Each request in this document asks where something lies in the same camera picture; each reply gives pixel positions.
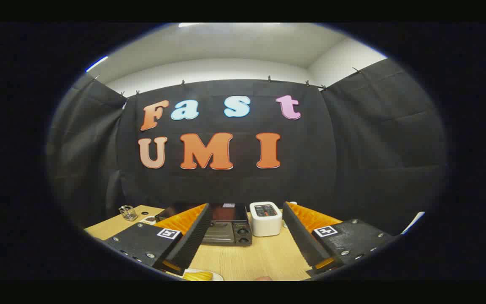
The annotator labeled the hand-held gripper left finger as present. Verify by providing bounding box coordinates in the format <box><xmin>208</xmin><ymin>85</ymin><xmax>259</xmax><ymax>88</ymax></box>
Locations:
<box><xmin>103</xmin><ymin>203</ymin><xmax>213</xmax><ymax>276</ymax></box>

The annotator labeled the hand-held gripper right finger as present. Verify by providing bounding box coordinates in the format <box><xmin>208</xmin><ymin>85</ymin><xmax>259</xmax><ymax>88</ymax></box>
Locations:
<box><xmin>282</xmin><ymin>201</ymin><xmax>397</xmax><ymax>275</ymax></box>

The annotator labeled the black toaster oven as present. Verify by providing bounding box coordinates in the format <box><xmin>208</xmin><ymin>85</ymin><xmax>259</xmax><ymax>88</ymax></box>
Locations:
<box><xmin>154</xmin><ymin>202</ymin><xmax>253</xmax><ymax>247</ymax></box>

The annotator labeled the golden croissant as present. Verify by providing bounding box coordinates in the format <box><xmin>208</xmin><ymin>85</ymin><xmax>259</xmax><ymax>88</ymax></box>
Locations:
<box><xmin>183</xmin><ymin>271</ymin><xmax>213</xmax><ymax>282</ymax></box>

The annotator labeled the white bread toaster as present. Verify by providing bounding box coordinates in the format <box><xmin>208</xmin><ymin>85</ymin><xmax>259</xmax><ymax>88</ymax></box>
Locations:
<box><xmin>249</xmin><ymin>201</ymin><xmax>283</xmax><ymax>237</ymax></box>

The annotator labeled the white rectangular plate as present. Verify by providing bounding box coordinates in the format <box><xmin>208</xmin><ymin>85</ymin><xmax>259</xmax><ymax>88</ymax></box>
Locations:
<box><xmin>171</xmin><ymin>268</ymin><xmax>224</xmax><ymax>282</ymax></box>

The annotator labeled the black backdrop cloth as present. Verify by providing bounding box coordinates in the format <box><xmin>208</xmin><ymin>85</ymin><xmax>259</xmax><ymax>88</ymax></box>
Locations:
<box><xmin>47</xmin><ymin>58</ymin><xmax>448</xmax><ymax>237</ymax></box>

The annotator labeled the wire mesh basket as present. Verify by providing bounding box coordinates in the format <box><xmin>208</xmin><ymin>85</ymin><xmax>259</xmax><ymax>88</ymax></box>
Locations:
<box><xmin>119</xmin><ymin>205</ymin><xmax>138</xmax><ymax>222</ymax></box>

